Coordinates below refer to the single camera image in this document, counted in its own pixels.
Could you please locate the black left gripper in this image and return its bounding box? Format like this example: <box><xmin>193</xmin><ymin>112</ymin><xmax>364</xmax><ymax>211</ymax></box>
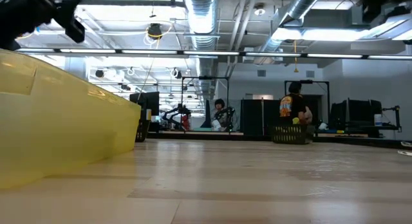
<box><xmin>0</xmin><ymin>0</ymin><xmax>87</xmax><ymax>51</ymax></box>

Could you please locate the yellow translucent plastic tray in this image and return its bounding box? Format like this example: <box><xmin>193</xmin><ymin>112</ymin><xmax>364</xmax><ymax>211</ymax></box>
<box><xmin>0</xmin><ymin>48</ymin><xmax>142</xmax><ymax>190</ymax></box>

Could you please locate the long overhead light bar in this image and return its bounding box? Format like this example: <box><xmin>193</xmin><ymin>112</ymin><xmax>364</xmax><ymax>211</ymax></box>
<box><xmin>15</xmin><ymin>47</ymin><xmax>412</xmax><ymax>61</ymax></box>

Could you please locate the person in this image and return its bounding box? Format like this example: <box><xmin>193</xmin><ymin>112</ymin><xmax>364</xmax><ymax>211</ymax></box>
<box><xmin>278</xmin><ymin>81</ymin><xmax>308</xmax><ymax>126</ymax></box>
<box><xmin>212</xmin><ymin>98</ymin><xmax>228</xmax><ymax>131</ymax></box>

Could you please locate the black partition screen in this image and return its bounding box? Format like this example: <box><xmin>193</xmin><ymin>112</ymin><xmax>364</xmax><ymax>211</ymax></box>
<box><xmin>240</xmin><ymin>98</ymin><xmax>323</xmax><ymax>135</ymax></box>

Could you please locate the black background equipment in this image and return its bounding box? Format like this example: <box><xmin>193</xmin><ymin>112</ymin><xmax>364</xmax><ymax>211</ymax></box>
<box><xmin>330</xmin><ymin>99</ymin><xmax>383</xmax><ymax>138</ymax></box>

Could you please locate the black ceiling cable reel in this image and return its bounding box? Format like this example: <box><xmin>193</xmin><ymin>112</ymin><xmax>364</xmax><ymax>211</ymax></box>
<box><xmin>146</xmin><ymin>23</ymin><xmax>165</xmax><ymax>41</ymax></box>

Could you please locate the black metal stand frame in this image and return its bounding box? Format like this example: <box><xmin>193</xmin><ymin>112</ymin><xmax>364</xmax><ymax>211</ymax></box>
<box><xmin>284</xmin><ymin>79</ymin><xmax>331</xmax><ymax>135</ymax></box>
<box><xmin>181</xmin><ymin>76</ymin><xmax>230</xmax><ymax>132</ymax></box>

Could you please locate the yellow hanging cord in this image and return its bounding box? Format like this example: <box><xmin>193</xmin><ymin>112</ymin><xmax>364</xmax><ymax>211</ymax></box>
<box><xmin>292</xmin><ymin>40</ymin><xmax>299</xmax><ymax>73</ymax></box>

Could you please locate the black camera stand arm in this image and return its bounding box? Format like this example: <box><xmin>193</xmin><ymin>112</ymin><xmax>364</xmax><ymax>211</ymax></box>
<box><xmin>382</xmin><ymin>104</ymin><xmax>402</xmax><ymax>133</ymax></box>

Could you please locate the white cable bundle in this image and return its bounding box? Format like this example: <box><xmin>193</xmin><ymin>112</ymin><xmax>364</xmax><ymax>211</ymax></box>
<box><xmin>397</xmin><ymin>140</ymin><xmax>412</xmax><ymax>157</ymax></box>

